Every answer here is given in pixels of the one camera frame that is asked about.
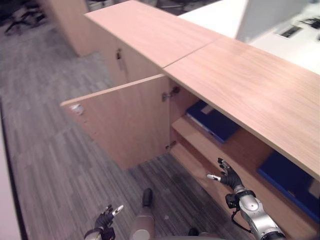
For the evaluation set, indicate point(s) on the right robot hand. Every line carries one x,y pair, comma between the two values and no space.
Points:
231,178

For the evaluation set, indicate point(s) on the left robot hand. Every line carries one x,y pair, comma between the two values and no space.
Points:
105,218

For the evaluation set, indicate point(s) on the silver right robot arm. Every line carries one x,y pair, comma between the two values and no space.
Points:
253,215

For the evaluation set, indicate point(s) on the wooden cabinet shelf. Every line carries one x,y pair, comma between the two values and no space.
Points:
215,147

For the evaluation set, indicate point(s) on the blue folder with label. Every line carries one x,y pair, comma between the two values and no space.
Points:
212,120

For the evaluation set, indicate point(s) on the wooden office cabinet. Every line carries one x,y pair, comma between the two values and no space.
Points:
225,82

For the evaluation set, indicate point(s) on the wooden cabinet door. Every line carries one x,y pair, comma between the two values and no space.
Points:
120,120

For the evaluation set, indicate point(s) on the cabinet key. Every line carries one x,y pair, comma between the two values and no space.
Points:
119,57

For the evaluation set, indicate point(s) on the wooden side cabinet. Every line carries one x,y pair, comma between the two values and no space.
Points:
70,25

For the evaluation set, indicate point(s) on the dark robot foot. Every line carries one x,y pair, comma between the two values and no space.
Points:
193,231

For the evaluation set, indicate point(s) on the metal door hinge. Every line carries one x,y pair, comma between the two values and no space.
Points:
170,93
171,145

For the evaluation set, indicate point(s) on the silver door lock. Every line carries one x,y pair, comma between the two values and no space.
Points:
77,108

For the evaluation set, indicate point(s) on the white desk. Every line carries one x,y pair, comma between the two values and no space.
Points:
282,30

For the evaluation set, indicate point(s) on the white desk divider panel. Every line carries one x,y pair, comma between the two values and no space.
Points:
270,17

